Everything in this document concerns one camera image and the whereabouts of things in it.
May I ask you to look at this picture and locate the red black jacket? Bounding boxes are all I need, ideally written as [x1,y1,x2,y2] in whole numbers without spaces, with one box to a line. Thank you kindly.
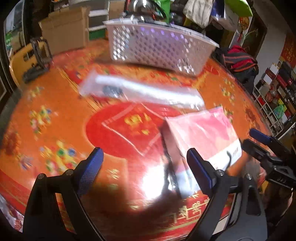
[222,45,259,94]

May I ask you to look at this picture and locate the clear plastic bag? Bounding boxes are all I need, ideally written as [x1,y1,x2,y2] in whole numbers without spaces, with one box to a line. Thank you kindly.
[78,70,206,111]

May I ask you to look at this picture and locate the white blue hanging bag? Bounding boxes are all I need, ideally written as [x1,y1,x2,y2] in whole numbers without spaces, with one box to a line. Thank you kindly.
[211,0,239,32]

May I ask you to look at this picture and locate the wooden chair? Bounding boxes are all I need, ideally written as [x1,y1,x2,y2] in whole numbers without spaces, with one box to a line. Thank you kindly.
[9,43,37,88]

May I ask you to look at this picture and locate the shelf with boxes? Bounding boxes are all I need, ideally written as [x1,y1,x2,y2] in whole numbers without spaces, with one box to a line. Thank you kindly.
[252,61,295,140]

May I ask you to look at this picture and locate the white perforated plastic basket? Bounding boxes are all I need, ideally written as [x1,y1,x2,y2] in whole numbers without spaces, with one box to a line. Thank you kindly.
[104,18,219,76]

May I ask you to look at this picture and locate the lime green bag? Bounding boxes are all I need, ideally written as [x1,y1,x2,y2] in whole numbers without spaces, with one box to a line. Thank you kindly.
[225,0,253,17]

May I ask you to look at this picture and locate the cardboard box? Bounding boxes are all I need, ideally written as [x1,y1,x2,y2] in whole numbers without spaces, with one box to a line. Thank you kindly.
[39,6,90,55]

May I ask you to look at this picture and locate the green shopping bag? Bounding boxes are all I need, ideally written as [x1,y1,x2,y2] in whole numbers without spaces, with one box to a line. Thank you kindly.
[154,0,171,23]

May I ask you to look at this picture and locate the beige tote bag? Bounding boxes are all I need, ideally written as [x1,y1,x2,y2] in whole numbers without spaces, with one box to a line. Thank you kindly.
[183,0,213,29]

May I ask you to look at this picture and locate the grey drawer tower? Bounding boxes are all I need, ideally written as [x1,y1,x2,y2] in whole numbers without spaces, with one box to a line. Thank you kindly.
[69,0,110,32]

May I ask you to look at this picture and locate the purple tissue pack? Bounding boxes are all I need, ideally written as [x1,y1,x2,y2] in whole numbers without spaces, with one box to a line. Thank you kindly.
[134,27,185,41]

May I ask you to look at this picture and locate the steel kettle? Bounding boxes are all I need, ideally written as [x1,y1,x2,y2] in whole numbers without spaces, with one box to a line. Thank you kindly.
[123,0,167,21]

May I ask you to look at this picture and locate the floral red tablecloth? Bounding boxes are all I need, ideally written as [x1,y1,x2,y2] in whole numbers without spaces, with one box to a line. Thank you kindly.
[1,40,270,240]

